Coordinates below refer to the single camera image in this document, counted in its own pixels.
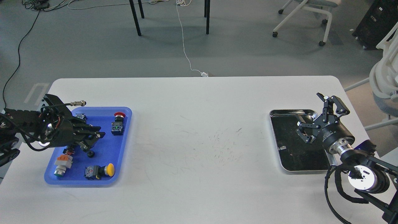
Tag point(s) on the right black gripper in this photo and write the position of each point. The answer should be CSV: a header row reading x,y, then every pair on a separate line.
x,y
326,128

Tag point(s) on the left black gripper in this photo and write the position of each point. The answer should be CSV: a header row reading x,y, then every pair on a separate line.
x,y
74,132

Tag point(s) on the small black gear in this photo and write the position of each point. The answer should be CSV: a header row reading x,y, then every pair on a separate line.
x,y
90,153

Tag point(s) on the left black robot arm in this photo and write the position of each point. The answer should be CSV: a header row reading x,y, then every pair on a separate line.
x,y
31,125

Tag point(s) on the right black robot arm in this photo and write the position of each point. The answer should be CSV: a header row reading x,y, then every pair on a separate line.
x,y
361,174

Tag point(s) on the blue plastic tray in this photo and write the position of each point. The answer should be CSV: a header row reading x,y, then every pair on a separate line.
x,y
109,149

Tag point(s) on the silver metal tray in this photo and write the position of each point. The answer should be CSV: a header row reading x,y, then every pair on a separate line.
x,y
299,157

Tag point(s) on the white chair at right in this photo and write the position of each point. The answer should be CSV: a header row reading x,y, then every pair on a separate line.
x,y
383,80

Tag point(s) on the black equipment case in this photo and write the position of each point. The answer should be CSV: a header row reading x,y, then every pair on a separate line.
x,y
376,24

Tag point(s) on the black selector switch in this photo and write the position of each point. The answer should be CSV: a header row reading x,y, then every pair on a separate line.
x,y
69,150

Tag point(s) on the red push button switch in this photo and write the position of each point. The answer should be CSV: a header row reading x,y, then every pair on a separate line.
x,y
117,127

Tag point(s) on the green push button switch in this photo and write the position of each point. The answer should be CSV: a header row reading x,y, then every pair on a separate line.
x,y
62,163

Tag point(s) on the yellow push button switch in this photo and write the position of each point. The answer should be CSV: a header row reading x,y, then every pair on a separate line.
x,y
96,172

